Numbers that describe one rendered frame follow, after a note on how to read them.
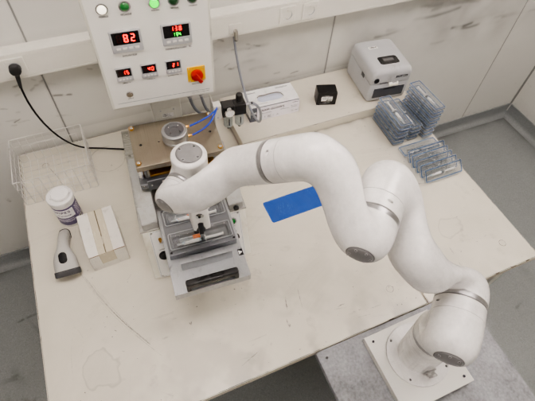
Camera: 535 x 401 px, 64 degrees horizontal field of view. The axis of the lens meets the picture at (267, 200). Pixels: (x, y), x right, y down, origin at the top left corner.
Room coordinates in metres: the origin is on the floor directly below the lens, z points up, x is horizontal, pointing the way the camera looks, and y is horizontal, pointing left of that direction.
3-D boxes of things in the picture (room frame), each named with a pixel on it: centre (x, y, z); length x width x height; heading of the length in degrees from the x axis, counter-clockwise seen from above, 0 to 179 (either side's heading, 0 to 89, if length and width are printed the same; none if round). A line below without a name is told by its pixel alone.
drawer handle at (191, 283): (0.51, 0.13, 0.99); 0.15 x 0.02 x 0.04; 112
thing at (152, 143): (0.96, 0.30, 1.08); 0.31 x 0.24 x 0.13; 112
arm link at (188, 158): (0.64, 0.19, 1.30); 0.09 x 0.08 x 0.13; 158
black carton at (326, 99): (1.53, -0.22, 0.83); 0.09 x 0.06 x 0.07; 100
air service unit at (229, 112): (1.13, 0.15, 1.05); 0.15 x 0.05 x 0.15; 112
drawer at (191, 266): (0.64, 0.19, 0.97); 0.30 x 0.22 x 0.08; 22
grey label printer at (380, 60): (1.67, -0.46, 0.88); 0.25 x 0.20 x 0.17; 21
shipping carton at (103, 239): (0.72, 0.55, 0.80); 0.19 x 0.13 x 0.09; 27
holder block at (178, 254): (0.68, 0.21, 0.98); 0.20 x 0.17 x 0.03; 112
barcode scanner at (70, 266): (0.66, 0.67, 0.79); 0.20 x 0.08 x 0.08; 27
